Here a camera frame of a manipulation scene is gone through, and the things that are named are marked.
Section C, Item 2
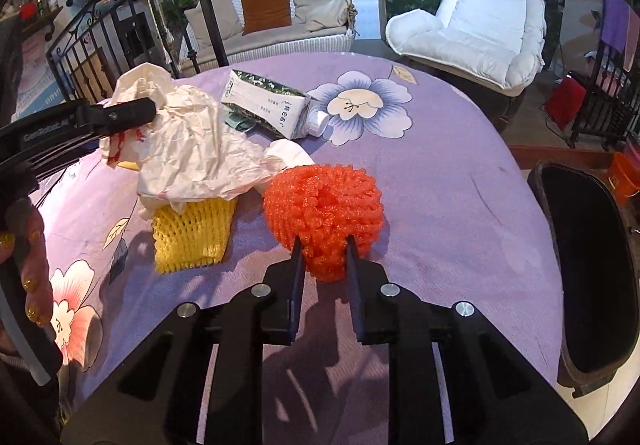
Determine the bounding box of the yellow foam fruit net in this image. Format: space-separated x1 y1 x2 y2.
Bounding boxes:
151 197 240 275

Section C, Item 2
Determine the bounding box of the purple towel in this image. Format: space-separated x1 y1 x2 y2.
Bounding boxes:
599 0 632 56

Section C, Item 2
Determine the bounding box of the beige cushion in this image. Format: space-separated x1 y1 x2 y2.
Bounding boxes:
184 0 243 48
291 0 349 32

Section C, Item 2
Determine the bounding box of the orange bucket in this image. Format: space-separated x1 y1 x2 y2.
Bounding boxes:
607 152 640 208

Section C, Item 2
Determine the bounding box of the white green toothpaste tube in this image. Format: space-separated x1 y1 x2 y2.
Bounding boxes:
221 69 331 140

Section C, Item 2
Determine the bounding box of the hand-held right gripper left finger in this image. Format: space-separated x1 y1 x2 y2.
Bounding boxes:
62 237 306 445

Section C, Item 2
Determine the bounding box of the person's left hand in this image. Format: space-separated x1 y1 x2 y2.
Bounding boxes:
0 199 55 328

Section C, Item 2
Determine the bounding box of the white cable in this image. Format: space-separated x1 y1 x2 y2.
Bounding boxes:
0 285 52 387

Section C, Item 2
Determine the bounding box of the orange foam fruit net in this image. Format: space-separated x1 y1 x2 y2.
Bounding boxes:
262 164 386 283

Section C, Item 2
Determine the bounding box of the white wicker swing sofa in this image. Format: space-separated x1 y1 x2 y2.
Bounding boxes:
180 0 358 73

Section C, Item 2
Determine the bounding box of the dark brown trash bin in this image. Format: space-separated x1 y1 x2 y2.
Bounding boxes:
527 160 640 398

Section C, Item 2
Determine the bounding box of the dark wooden rocking chair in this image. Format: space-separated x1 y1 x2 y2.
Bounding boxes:
400 52 531 132

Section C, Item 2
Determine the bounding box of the white paper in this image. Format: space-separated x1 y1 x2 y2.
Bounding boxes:
100 62 296 218

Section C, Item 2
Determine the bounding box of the green plastic wrapper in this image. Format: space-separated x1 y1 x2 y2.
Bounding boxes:
225 107 258 133

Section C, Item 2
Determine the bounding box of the black iron rack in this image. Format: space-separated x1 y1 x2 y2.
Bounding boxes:
570 40 640 150

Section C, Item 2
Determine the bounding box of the white cushioned armchair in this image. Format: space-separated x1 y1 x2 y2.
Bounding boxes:
385 0 547 90

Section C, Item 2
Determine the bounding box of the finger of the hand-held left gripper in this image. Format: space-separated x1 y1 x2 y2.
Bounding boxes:
75 97 157 139

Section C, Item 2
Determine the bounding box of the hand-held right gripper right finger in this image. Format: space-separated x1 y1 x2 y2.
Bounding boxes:
345 237 588 445

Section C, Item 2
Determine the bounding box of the pink towel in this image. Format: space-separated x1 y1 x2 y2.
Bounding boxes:
622 7 640 73

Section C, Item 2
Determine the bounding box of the purple floral tablecloth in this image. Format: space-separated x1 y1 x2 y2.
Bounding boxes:
30 52 566 445

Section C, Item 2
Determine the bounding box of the red bag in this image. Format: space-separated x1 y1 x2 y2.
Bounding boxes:
545 75 588 128

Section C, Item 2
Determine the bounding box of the brown cushion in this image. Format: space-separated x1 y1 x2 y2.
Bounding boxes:
241 0 293 36

